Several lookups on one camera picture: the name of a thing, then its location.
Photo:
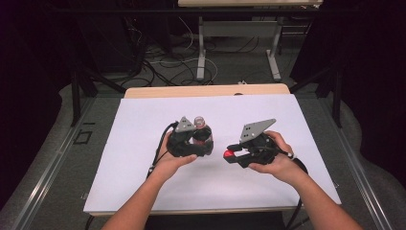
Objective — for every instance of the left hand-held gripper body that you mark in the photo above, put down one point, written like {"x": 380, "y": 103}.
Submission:
{"x": 182, "y": 142}

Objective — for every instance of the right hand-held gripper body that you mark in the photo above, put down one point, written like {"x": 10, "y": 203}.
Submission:
{"x": 260, "y": 143}

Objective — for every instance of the red bottle cap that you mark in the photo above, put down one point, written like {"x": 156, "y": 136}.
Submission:
{"x": 228, "y": 154}

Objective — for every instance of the dark soda bottle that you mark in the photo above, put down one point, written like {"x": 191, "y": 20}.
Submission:
{"x": 201, "y": 132}

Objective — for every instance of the person's left hand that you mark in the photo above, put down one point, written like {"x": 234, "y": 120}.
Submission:
{"x": 172, "y": 166}

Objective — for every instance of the person's right hand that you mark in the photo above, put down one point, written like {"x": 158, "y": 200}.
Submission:
{"x": 282, "y": 166}

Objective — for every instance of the white table sheet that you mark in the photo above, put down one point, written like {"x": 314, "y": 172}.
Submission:
{"x": 204, "y": 105}

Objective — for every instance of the wooden table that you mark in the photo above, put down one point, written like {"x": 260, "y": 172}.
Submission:
{"x": 191, "y": 91}

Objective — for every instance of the black metal stand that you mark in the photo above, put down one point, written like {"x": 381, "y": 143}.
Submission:
{"x": 336, "y": 96}
{"x": 75, "y": 99}

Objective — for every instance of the black floor outlet cover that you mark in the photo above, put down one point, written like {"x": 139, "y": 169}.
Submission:
{"x": 82, "y": 137}

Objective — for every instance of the light table with white legs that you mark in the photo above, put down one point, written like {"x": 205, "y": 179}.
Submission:
{"x": 239, "y": 28}

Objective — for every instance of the dark equipment cabinet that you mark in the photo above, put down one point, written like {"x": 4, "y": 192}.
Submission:
{"x": 105, "y": 41}

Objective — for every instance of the dark curtain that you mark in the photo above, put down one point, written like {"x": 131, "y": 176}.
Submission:
{"x": 28, "y": 80}
{"x": 373, "y": 80}

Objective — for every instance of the black horizontal bar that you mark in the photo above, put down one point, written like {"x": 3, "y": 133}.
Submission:
{"x": 191, "y": 11}

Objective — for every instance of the metal floor rail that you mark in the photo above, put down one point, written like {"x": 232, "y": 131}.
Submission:
{"x": 354, "y": 166}
{"x": 48, "y": 172}

